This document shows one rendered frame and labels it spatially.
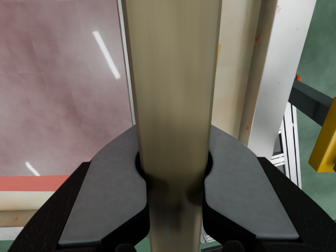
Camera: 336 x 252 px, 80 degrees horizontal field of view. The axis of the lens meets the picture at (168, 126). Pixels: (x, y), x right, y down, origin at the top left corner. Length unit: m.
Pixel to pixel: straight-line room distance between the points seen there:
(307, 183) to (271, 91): 1.85
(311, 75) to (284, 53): 1.29
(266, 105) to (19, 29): 0.30
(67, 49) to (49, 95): 0.07
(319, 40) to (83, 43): 1.36
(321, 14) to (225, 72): 1.21
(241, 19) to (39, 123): 0.30
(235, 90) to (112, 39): 0.17
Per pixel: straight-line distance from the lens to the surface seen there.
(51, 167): 0.39
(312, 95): 0.52
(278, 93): 0.27
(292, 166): 1.53
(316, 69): 1.54
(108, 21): 0.26
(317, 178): 2.10
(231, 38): 0.27
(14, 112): 0.35
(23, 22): 0.30
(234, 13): 0.27
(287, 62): 0.26
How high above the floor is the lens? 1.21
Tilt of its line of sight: 60 degrees down
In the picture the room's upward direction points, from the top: 179 degrees clockwise
